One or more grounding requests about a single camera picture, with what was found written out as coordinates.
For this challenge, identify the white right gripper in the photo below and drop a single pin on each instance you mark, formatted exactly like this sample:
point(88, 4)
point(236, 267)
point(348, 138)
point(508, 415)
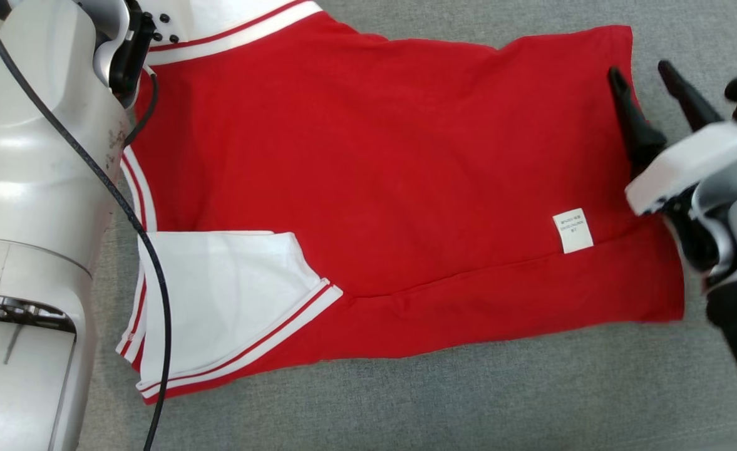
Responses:
point(687, 163)

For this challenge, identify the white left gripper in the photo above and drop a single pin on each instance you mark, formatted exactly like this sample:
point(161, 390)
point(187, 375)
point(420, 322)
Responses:
point(168, 19)

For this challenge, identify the red white basketball jersey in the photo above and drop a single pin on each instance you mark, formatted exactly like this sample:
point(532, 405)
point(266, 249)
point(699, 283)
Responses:
point(374, 188)

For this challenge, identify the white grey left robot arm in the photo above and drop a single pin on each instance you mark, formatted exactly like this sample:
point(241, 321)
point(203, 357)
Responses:
point(24, 188)

